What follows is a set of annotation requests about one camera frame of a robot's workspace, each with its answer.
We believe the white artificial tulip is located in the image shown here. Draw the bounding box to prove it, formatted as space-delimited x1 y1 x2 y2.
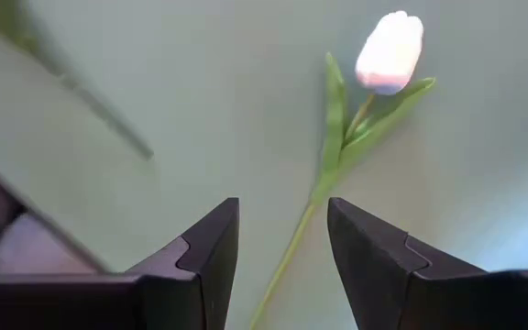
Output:
248 9 437 330

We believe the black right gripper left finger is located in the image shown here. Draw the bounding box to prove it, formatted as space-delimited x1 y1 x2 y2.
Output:
128 197 240 330

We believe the green table mat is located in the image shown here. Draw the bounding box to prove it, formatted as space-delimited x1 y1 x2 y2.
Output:
0 0 528 330

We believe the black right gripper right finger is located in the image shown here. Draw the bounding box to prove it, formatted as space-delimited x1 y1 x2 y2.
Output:
327 197 488 330

